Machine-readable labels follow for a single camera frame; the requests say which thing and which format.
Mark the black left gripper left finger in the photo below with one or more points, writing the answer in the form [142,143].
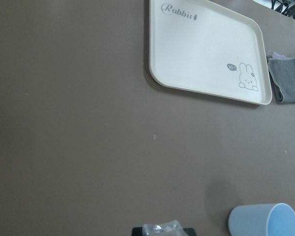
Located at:
[137,231]

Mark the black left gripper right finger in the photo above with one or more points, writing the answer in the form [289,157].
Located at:
[189,231]

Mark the light blue plastic cup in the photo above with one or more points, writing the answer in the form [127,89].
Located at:
[262,220]

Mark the grey folded cloth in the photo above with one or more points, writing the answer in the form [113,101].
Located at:
[282,73]

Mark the cream rabbit tray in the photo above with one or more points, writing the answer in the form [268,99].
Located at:
[200,46]

